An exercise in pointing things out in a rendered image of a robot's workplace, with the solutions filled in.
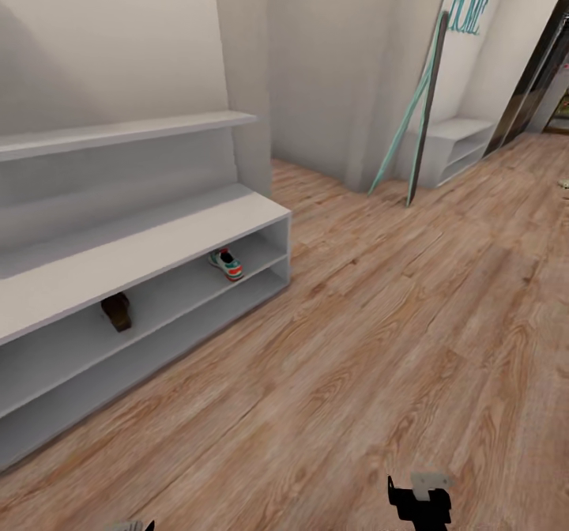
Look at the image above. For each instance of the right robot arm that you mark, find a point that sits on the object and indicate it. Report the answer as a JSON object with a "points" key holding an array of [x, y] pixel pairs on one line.
{"points": [[426, 504]]}

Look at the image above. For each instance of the standing mirror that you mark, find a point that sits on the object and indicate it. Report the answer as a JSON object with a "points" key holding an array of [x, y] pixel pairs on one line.
{"points": [[429, 77]]}

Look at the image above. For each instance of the sandal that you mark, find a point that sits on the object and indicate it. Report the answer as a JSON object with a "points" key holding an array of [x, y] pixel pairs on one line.
{"points": [[116, 308]]}

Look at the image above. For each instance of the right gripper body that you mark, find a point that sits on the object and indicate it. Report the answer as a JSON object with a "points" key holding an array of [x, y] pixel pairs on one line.
{"points": [[410, 509]]}

